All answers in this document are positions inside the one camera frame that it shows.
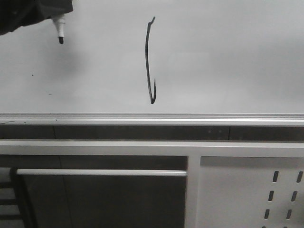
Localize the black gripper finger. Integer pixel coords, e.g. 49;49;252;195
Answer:
0;0;73;35

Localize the white black-tip whiteboard marker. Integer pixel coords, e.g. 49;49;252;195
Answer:
51;14;66;44

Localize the white whiteboard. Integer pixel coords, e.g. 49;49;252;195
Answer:
0;0;304;126

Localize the grey striped fabric panel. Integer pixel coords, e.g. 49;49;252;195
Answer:
0;167;24;228

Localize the white perforated pegboard panel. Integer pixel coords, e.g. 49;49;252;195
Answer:
196;157;304;228

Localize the white metal stand frame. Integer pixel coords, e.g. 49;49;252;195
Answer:
0;140;304;228

